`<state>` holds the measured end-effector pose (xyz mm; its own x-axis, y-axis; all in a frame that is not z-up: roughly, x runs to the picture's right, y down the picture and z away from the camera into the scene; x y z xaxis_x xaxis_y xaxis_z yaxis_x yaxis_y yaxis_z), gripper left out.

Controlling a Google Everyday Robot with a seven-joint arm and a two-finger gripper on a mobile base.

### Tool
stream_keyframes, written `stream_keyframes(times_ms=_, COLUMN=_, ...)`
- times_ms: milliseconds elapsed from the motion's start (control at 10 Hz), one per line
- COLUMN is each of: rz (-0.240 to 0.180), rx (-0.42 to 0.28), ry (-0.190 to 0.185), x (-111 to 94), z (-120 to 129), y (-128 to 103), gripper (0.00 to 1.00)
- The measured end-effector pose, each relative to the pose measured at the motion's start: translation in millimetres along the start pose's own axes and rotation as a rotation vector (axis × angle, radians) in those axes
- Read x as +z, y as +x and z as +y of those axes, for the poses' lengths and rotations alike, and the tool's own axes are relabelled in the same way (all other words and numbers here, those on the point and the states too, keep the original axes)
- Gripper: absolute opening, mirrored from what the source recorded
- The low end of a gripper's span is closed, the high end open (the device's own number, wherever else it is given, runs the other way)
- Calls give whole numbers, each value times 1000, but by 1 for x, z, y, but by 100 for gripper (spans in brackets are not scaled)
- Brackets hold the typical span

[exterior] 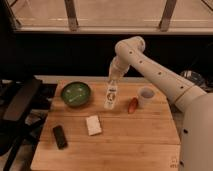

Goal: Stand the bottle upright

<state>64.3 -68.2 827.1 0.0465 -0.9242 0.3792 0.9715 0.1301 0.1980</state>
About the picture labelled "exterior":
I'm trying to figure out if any black rectangular remote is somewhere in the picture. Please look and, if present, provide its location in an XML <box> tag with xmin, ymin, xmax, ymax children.
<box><xmin>53</xmin><ymin>125</ymin><xmax>67</xmax><ymax>149</ymax></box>

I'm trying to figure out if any black office chair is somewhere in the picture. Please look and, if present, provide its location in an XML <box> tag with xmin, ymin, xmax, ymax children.
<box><xmin>0</xmin><ymin>78</ymin><xmax>44</xmax><ymax>171</ymax></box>

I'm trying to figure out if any white cup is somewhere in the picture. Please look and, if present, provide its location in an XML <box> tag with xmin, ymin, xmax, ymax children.
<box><xmin>138</xmin><ymin>87</ymin><xmax>155</xmax><ymax>108</ymax></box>

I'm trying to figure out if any metal window strut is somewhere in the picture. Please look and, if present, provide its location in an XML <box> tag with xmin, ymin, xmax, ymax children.
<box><xmin>64</xmin><ymin>0</ymin><xmax>78</xmax><ymax>31</ymax></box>
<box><xmin>159</xmin><ymin>0</ymin><xmax>177</xmax><ymax>32</ymax></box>

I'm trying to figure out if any right metal window strut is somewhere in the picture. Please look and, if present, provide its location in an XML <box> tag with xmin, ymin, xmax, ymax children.
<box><xmin>159</xmin><ymin>0</ymin><xmax>177</xmax><ymax>32</ymax></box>

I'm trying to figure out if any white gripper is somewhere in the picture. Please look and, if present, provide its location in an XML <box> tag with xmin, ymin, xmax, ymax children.
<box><xmin>109</xmin><ymin>57</ymin><xmax>130</xmax><ymax>81</ymax></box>

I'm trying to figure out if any clear labelled plastic bottle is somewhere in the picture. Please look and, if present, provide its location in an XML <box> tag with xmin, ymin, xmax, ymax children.
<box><xmin>104</xmin><ymin>80</ymin><xmax>118</xmax><ymax>110</ymax></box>

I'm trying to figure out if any white sponge block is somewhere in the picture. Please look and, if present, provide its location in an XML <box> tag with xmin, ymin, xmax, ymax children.
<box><xmin>86</xmin><ymin>115</ymin><xmax>102</xmax><ymax>136</ymax></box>

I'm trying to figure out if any left metal window strut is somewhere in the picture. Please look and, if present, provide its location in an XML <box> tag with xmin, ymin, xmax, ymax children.
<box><xmin>64</xmin><ymin>0</ymin><xmax>78</xmax><ymax>31</ymax></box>

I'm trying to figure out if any orange carrot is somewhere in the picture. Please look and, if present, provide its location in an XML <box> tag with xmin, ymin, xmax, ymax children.
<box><xmin>128</xmin><ymin>97</ymin><xmax>138</xmax><ymax>114</ymax></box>

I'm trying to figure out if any green bowl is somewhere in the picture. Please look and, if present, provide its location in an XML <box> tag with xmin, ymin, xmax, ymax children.
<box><xmin>60</xmin><ymin>81</ymin><xmax>91</xmax><ymax>107</ymax></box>

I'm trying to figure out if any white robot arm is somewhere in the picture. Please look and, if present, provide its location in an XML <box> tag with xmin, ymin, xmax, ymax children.
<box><xmin>109</xmin><ymin>36</ymin><xmax>213</xmax><ymax>171</ymax></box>

